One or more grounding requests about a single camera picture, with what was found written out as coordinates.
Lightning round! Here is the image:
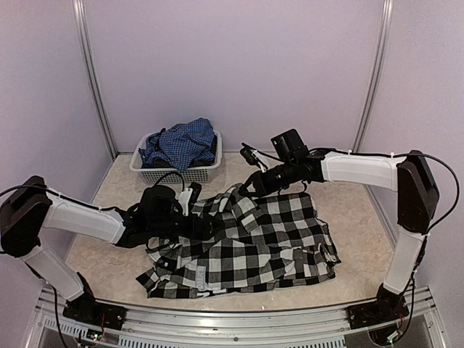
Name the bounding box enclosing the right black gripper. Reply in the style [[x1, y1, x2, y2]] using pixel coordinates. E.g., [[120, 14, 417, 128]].
[[239, 159, 299, 197]]

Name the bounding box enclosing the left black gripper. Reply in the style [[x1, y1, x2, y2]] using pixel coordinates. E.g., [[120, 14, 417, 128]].
[[149, 212, 225, 241]]

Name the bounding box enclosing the white plastic basket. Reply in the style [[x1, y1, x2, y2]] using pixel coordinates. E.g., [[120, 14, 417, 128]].
[[129, 129, 223, 186]]

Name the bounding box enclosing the black white plaid shirt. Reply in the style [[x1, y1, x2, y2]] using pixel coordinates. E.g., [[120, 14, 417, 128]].
[[136, 184, 341, 299]]

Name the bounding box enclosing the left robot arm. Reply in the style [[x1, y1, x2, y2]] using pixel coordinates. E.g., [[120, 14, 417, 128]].
[[1, 175, 223, 323]]

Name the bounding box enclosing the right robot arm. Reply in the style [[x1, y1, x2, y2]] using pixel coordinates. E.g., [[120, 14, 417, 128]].
[[240, 129, 439, 322]]

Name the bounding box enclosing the blue checkered shirt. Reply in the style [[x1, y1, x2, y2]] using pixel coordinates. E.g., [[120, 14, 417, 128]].
[[138, 117, 215, 171]]

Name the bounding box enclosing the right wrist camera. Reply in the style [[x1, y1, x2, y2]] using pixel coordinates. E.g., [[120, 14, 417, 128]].
[[240, 143, 270, 173]]

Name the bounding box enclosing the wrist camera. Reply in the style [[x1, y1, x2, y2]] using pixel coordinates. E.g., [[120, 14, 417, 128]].
[[240, 143, 270, 173], [178, 182, 202, 216]]

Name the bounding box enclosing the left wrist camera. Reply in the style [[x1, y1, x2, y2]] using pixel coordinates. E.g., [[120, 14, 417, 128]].
[[178, 182, 202, 216]]

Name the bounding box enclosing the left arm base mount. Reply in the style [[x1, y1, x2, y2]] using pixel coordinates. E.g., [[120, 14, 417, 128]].
[[62, 273, 127, 331]]

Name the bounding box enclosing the front aluminium rail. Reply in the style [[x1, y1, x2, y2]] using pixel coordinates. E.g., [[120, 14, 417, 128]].
[[24, 287, 449, 347]]

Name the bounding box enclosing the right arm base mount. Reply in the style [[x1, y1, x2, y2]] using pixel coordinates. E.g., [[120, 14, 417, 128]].
[[347, 284, 410, 329]]

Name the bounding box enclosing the right aluminium frame post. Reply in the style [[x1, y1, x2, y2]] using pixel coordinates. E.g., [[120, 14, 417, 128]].
[[352, 0, 394, 152]]

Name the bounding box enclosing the aluminium frame post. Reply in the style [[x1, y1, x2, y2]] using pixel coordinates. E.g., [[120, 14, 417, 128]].
[[352, 0, 394, 152], [72, 0, 119, 161]]

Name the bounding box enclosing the left aluminium frame post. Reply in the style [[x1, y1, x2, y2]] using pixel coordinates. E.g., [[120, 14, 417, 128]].
[[72, 0, 119, 161]]

